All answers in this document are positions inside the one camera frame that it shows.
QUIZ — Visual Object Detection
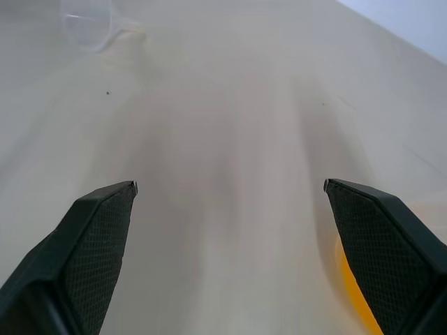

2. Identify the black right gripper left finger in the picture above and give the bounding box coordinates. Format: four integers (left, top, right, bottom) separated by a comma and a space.
0, 180, 139, 335

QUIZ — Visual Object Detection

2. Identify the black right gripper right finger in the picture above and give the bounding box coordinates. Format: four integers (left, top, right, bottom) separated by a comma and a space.
323, 178, 447, 335

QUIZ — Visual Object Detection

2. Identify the orange round object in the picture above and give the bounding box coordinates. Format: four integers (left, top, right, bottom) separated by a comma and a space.
335, 239, 385, 335

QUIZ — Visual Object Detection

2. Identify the clear plastic cup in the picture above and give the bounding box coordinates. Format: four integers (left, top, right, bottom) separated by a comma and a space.
59, 0, 124, 54

